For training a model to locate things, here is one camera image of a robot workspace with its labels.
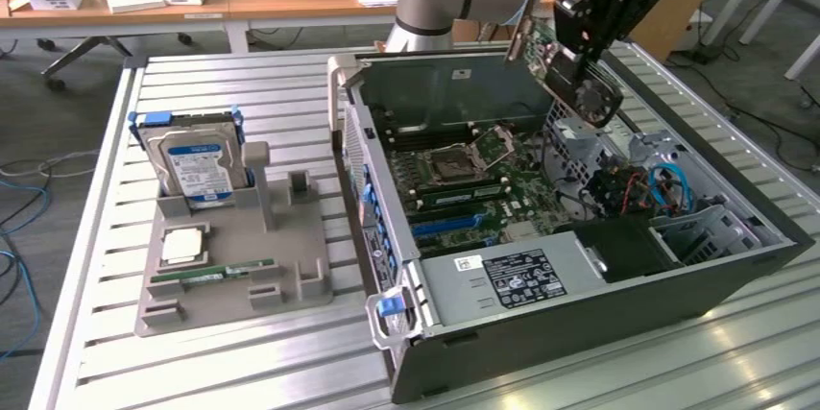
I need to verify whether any black wire bundle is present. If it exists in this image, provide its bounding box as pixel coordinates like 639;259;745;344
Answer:
555;167;627;219

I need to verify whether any red wire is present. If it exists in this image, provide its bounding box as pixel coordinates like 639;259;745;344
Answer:
625;170;649;215

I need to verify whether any hard disk in blue caddy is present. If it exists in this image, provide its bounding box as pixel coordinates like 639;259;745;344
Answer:
127;105;251;209

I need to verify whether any green motherboard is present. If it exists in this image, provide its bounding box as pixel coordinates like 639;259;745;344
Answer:
371;107;581;257

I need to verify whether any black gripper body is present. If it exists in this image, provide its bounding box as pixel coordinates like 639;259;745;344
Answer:
580;0;683;54

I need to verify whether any metal socket cover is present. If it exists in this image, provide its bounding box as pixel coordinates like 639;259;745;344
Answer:
472;123;519;172

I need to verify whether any wooden cabinet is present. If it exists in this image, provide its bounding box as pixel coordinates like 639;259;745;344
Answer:
543;0;736;60

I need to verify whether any white floor cable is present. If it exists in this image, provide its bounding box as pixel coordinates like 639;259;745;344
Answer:
0;149;99;179

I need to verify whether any metal disk bay bracket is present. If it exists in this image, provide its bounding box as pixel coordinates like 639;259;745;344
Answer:
647;203;773;266

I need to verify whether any silver CPU chip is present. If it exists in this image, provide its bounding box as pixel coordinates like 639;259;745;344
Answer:
159;229;207;265

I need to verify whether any black open PC case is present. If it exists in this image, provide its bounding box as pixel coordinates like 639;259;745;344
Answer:
325;35;819;405

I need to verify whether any graphics card with black fan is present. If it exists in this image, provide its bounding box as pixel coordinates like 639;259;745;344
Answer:
504;15;627;132

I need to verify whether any blue wire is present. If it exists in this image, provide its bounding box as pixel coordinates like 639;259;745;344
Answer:
645;162;701;215

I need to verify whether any grey power supply unit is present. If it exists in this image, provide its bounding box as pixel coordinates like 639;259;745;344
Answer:
409;230;608;327

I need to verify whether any grey parts rack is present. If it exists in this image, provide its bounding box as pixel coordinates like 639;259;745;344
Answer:
132;140;336;338

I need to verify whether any green RAM stick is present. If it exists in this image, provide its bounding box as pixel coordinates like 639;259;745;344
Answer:
149;258;279;286
416;179;508;209

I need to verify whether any metal disk bay cage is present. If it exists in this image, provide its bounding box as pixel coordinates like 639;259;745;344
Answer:
541;61;649;190

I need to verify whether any small white box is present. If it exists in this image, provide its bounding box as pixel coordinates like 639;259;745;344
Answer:
688;10;713;41

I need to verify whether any black office chair base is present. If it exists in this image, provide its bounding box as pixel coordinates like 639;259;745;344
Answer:
37;35;193;92

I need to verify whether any silver chipset heat sink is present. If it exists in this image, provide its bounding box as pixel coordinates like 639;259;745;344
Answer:
505;223;547;244

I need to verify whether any CPU socket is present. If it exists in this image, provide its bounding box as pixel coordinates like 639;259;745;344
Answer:
424;144;489;186

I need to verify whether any blue floor cable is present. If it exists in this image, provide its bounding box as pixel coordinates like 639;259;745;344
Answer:
0;179;51;359

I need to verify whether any blue expansion slot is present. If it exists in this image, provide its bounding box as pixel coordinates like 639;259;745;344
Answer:
408;214;493;239

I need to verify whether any black power strip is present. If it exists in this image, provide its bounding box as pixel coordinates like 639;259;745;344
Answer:
665;44;725;65

